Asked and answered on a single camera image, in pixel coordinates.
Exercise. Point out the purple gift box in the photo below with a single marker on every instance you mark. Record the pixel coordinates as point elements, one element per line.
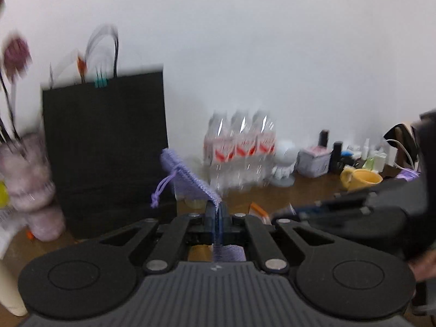
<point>407,174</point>

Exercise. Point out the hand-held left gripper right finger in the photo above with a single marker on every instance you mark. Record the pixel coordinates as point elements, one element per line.
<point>223,214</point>

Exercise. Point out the fuzzy pink vase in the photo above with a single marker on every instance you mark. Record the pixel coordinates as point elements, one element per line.
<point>27,177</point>

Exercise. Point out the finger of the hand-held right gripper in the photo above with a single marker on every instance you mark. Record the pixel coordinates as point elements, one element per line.
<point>327,207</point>

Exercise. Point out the purple knitted pouch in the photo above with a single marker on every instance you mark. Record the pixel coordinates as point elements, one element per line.
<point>184,173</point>

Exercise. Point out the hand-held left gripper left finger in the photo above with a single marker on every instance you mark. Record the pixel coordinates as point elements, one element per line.
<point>212,213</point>

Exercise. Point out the dried pink flowers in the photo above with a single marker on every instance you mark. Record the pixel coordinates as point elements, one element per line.
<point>15,54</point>

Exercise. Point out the orange snack packet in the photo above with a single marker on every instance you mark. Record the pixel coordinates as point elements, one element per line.
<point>259,213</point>

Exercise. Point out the person's right hand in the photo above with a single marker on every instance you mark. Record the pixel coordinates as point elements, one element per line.
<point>424,267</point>

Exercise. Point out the white plastic bottle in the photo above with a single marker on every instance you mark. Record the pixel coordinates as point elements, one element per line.
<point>10,289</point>

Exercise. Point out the white robot figurine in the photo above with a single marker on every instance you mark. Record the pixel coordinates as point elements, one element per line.
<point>284,158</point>

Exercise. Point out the black paper bag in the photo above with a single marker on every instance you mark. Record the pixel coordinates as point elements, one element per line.
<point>105,150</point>

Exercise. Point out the grey tin box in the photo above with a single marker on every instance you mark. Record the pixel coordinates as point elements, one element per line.
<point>313,161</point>

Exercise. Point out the wooden desktop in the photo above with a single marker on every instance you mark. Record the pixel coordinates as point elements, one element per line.
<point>306,192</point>

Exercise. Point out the yellow mug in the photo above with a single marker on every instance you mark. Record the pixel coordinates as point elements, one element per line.
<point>364,179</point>

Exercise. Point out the clear bag with yellow smiley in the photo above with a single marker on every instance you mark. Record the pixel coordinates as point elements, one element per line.
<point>5,211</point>

